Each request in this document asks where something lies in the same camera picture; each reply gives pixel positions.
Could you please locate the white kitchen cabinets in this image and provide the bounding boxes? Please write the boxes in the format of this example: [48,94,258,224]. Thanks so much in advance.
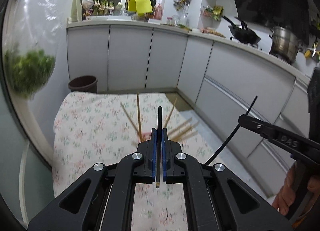
[66,20,313,196]

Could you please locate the right hand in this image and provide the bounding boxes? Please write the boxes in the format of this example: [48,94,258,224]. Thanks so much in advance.
[271,163,320,217]

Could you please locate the pink perforated utensil basket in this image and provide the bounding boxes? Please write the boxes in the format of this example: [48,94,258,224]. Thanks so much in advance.
[142,132,152,142]

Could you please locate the floral tablecloth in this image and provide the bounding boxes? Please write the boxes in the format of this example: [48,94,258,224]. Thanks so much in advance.
[53,92,219,230]

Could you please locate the dark brown trash bin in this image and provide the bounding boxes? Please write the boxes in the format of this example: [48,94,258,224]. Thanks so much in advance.
[68,75,98,94]

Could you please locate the steel stock pot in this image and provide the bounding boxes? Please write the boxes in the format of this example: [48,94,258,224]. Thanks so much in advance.
[269,27,302,64]

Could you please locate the red detergent bottle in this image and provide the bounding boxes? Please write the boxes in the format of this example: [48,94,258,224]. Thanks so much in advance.
[153,3,163,20]

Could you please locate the black wok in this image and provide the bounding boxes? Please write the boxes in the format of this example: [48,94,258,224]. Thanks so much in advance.
[222,16,261,46]

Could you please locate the bag of green vegetables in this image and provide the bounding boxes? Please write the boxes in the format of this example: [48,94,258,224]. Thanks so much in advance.
[3,0,68,100]

